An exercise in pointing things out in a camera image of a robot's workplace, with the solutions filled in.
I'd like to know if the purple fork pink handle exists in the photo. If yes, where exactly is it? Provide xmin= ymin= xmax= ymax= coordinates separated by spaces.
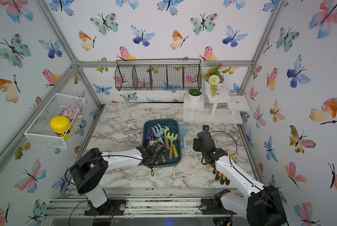
xmin=146 ymin=129 xmax=157 ymax=146

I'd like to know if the light blue fork rake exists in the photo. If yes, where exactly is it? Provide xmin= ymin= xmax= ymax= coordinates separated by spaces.
xmin=151 ymin=124 xmax=164 ymax=144

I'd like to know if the light blue hand rake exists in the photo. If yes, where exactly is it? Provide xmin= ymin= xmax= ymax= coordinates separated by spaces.
xmin=180 ymin=123 xmax=188 ymax=150

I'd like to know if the green rake wooden handle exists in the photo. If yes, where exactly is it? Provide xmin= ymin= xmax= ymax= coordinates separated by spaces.
xmin=162 ymin=126 xmax=169 ymax=149
xmin=167 ymin=132 xmax=179 ymax=160

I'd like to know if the teal plastic storage box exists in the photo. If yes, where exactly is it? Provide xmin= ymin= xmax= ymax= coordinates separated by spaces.
xmin=142 ymin=119 xmax=183 ymax=168

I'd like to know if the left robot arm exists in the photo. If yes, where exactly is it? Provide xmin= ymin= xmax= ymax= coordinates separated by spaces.
xmin=67 ymin=142 xmax=167 ymax=209

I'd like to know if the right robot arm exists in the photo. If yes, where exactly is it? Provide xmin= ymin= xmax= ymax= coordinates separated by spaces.
xmin=193 ymin=131 xmax=288 ymax=226

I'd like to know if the yellow black work glove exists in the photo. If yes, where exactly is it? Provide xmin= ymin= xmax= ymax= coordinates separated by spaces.
xmin=202 ymin=161 xmax=230 ymax=185

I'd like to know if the white knit glove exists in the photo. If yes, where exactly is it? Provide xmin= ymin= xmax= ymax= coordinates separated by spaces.
xmin=226 ymin=149 xmax=239 ymax=161

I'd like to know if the white tiered plant stand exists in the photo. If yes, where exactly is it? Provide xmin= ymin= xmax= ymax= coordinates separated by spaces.
xmin=183 ymin=87 xmax=251 ymax=124

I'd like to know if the small white pot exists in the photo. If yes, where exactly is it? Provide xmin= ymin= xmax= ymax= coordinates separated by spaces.
xmin=188 ymin=89 xmax=202 ymax=104

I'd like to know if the white pot with flowers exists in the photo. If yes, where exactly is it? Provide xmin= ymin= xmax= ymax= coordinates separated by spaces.
xmin=202 ymin=63 xmax=226 ymax=98

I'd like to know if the pink flower bunch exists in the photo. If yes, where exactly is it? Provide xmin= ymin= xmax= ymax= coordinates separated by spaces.
xmin=58 ymin=105 xmax=83 ymax=122

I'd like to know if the yellow lidded jar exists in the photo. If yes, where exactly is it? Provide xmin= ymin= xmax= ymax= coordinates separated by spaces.
xmin=50 ymin=116 xmax=72 ymax=140

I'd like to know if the green fork wooden handle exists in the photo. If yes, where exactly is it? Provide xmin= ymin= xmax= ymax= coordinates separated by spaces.
xmin=154 ymin=154 xmax=167 ymax=165

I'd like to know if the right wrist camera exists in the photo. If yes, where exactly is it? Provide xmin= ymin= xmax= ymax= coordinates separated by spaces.
xmin=202 ymin=125 xmax=209 ymax=131

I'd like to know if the teal rake yellow handle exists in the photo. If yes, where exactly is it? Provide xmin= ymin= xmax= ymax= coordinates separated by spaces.
xmin=172 ymin=134 xmax=179 ymax=159

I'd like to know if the black wire wall basket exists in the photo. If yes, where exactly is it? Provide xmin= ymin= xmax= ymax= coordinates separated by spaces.
xmin=114 ymin=58 xmax=202 ymax=93

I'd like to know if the white mesh wall basket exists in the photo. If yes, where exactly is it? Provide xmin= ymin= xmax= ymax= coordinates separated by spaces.
xmin=24 ymin=93 xmax=86 ymax=149

